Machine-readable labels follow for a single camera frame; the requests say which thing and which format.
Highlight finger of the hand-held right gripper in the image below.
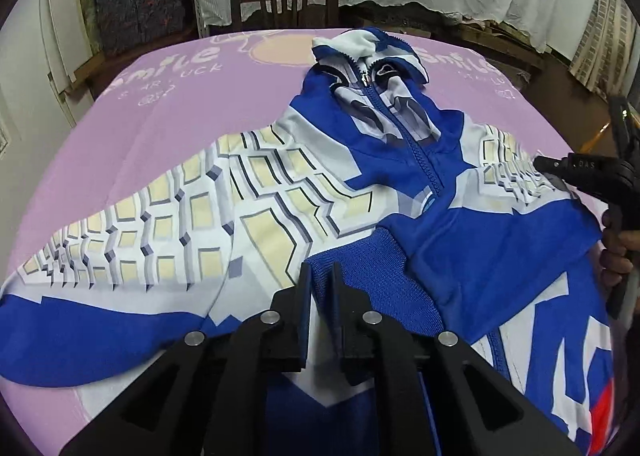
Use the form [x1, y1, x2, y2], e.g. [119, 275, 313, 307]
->
[533, 153, 623, 200]
[606, 95, 640, 168]

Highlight white boards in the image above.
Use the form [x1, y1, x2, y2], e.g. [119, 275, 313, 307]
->
[32, 0, 98, 104]

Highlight dark patterned fabric bin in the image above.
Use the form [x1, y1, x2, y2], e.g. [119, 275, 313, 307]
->
[91, 0, 190, 56]

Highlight blue white zip hoodie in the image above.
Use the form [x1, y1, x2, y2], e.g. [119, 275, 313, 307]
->
[0, 27, 617, 456]

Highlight pink printed sheet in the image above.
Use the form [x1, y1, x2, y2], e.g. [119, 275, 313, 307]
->
[0, 27, 608, 456]

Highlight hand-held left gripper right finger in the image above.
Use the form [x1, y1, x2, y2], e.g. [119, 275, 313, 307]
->
[330, 262, 584, 456]

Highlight person's right hand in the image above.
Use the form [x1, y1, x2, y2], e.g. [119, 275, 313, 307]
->
[599, 223, 640, 293]

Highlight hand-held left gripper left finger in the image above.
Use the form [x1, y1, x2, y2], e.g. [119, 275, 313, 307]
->
[59, 262, 313, 456]

